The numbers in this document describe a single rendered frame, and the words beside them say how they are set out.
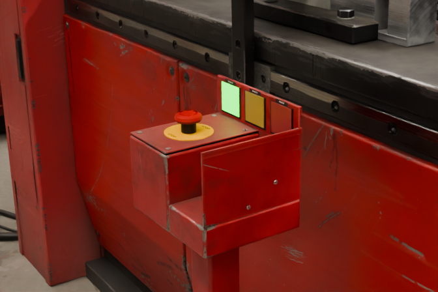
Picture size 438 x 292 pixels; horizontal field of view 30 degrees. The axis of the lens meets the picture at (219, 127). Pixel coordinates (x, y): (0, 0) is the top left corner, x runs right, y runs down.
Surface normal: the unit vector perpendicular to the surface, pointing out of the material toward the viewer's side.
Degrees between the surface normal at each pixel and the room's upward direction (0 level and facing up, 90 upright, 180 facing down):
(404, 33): 90
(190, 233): 90
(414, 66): 0
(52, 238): 90
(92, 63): 90
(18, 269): 0
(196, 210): 0
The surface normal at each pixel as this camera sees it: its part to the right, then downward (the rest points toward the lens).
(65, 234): 0.54, 0.27
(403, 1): -0.84, 0.19
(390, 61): -0.02, -0.94
